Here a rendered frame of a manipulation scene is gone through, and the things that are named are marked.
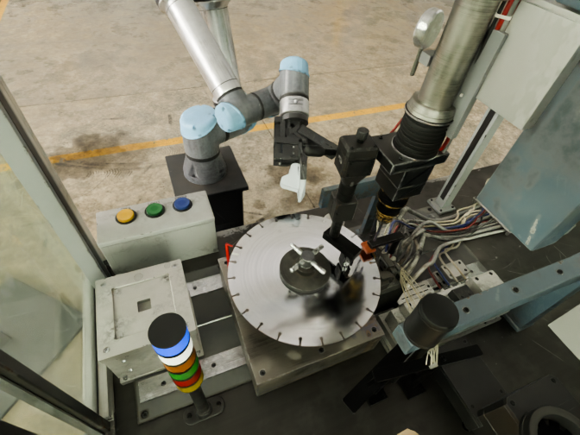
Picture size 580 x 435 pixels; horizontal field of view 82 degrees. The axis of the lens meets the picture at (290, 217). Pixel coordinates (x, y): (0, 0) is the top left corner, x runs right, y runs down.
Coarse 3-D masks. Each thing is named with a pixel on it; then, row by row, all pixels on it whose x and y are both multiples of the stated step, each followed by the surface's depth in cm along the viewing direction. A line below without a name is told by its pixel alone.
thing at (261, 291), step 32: (288, 224) 81; (320, 224) 82; (256, 256) 74; (256, 288) 69; (288, 288) 69; (352, 288) 71; (256, 320) 64; (288, 320) 65; (320, 320) 65; (352, 320) 66
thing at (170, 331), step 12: (168, 312) 42; (156, 324) 41; (168, 324) 41; (180, 324) 41; (156, 336) 40; (168, 336) 40; (180, 336) 40; (156, 348) 40; (168, 348) 40; (180, 348) 41
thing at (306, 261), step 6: (294, 246) 71; (318, 246) 71; (300, 252) 70; (306, 252) 69; (312, 252) 70; (300, 258) 69; (306, 258) 68; (312, 258) 68; (300, 264) 68; (306, 264) 69; (312, 264) 68; (294, 270) 67; (318, 270) 68; (324, 270) 67
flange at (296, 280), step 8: (304, 248) 76; (288, 256) 74; (296, 256) 74; (320, 256) 74; (280, 264) 72; (288, 264) 72; (320, 264) 73; (328, 264) 73; (280, 272) 71; (288, 272) 71; (296, 272) 71; (304, 272) 69; (312, 272) 70; (328, 272) 72; (288, 280) 70; (296, 280) 70; (304, 280) 70; (312, 280) 70; (320, 280) 70; (328, 280) 71; (296, 288) 69; (304, 288) 69; (312, 288) 69; (320, 288) 70
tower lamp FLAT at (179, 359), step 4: (188, 344) 43; (192, 344) 46; (188, 348) 44; (192, 348) 45; (184, 352) 43; (188, 352) 44; (160, 356) 42; (176, 356) 42; (180, 356) 43; (184, 356) 44; (188, 356) 45; (164, 360) 43; (168, 360) 42; (172, 360) 42; (176, 360) 43; (180, 360) 44; (184, 360) 44; (168, 364) 44; (172, 364) 44; (176, 364) 44
